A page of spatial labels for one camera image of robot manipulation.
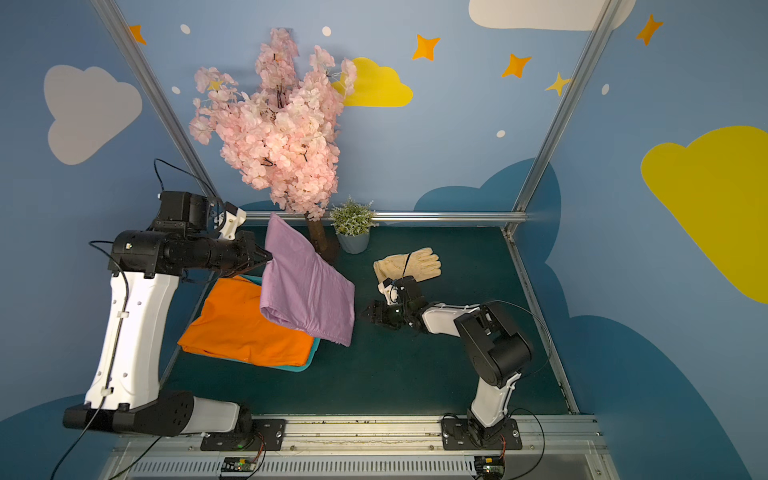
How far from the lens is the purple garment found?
667mm

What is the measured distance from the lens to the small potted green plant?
1033 mm

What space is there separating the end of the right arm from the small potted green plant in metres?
0.28

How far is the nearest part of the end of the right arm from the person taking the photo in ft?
2.41

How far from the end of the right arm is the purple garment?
3.7 inches

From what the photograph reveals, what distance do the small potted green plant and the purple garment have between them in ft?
0.60
